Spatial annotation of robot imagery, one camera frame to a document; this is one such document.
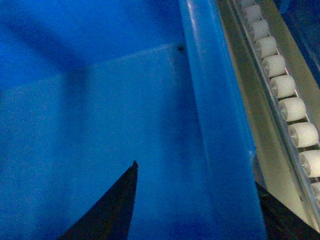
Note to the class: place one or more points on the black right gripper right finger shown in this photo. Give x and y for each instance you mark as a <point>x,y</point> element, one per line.
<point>280,222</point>

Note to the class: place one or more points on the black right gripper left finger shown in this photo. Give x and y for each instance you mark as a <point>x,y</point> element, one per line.
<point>110,217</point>

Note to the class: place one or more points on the large blue plastic crate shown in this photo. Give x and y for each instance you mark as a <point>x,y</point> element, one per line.
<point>87,87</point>

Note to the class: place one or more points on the steel roller flow shelf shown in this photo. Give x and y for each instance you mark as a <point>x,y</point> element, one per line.
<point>282,101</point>

